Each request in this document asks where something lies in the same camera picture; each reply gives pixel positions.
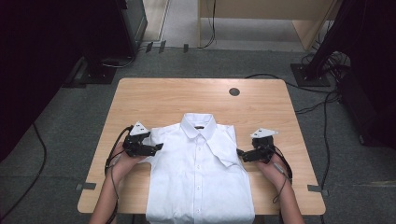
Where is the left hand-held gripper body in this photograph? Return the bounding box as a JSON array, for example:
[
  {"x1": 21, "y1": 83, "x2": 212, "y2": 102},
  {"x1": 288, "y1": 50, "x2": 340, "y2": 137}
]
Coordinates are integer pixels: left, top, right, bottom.
[{"x1": 121, "y1": 120, "x2": 157, "y2": 158}]

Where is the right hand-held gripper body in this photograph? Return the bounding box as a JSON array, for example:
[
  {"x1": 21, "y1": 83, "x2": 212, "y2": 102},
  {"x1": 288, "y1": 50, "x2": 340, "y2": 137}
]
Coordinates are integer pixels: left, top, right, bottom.
[{"x1": 246, "y1": 127, "x2": 279, "y2": 164}]

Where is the white short-sleeved shirt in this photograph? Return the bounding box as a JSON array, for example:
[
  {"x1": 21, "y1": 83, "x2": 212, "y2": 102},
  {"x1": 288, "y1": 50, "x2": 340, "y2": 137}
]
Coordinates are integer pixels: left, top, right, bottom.
[{"x1": 138, "y1": 112, "x2": 257, "y2": 224}]

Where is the person's left hand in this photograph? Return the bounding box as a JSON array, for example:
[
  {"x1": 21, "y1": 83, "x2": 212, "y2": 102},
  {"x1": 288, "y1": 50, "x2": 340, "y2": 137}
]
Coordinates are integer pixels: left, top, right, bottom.
[{"x1": 108, "y1": 142, "x2": 148, "y2": 185}]

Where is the person's right hand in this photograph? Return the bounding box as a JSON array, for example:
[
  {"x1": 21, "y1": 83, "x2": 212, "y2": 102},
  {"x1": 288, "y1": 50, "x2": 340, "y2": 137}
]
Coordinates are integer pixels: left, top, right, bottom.
[{"x1": 256, "y1": 153, "x2": 294, "y2": 189}]

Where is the black stand with base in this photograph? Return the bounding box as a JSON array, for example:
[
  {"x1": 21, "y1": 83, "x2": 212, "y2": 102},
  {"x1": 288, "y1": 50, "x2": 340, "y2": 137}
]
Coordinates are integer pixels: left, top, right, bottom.
[
  {"x1": 290, "y1": 0, "x2": 370, "y2": 88},
  {"x1": 78, "y1": 46, "x2": 118, "y2": 85}
]

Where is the black equipment case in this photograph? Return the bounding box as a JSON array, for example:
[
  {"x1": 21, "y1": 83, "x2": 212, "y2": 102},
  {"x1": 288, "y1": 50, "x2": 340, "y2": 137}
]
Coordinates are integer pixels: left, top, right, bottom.
[{"x1": 336, "y1": 72, "x2": 396, "y2": 147}]

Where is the dark grey cabinet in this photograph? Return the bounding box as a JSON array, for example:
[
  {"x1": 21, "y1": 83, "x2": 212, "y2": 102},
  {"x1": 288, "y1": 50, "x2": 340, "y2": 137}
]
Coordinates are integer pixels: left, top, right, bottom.
[{"x1": 116, "y1": 0, "x2": 149, "y2": 58}]

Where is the dark curtain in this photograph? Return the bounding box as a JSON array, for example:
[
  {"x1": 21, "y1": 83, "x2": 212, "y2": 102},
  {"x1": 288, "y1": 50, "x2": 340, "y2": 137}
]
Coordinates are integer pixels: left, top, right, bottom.
[{"x1": 0, "y1": 0, "x2": 127, "y2": 163}]

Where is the light wooden desk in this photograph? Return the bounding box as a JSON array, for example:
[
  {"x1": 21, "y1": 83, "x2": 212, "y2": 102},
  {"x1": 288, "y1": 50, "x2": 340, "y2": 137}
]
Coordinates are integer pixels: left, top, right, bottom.
[{"x1": 197, "y1": 0, "x2": 344, "y2": 52}]

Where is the right hand-held gripper cable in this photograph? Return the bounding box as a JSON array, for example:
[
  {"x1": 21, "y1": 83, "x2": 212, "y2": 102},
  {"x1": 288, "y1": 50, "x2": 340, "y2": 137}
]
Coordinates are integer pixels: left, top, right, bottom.
[{"x1": 271, "y1": 145, "x2": 294, "y2": 205}]

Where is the hand-held gripper cable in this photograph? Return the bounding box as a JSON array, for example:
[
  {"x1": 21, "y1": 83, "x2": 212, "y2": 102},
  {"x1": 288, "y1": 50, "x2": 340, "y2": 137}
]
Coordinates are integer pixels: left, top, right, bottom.
[
  {"x1": 104, "y1": 125, "x2": 134, "y2": 224},
  {"x1": 271, "y1": 145, "x2": 294, "y2": 205}
]

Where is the left hand-held gripper cable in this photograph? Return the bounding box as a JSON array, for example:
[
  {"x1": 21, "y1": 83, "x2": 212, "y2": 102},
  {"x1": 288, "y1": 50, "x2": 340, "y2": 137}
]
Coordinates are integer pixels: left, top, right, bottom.
[{"x1": 104, "y1": 125, "x2": 134, "y2": 224}]

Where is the black floor cable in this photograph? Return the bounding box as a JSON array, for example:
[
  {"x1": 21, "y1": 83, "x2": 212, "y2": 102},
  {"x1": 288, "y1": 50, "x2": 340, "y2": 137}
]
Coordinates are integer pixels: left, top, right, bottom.
[
  {"x1": 318, "y1": 92, "x2": 332, "y2": 224},
  {"x1": 293, "y1": 98, "x2": 341, "y2": 115},
  {"x1": 0, "y1": 123, "x2": 48, "y2": 222},
  {"x1": 245, "y1": 73, "x2": 340, "y2": 94}
]

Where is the white cable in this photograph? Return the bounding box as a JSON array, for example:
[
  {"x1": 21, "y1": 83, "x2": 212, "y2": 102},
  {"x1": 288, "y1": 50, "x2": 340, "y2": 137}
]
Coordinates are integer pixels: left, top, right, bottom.
[{"x1": 102, "y1": 46, "x2": 148, "y2": 69}]

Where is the tangle of black cables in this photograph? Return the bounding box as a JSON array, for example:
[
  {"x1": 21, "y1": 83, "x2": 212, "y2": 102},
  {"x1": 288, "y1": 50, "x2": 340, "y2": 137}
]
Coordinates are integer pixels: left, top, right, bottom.
[{"x1": 299, "y1": 31, "x2": 353, "y2": 83}]

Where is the black hanging cable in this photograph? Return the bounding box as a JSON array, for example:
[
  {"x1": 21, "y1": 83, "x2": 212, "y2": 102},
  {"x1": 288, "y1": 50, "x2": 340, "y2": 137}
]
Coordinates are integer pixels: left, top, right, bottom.
[{"x1": 198, "y1": 0, "x2": 218, "y2": 49}]

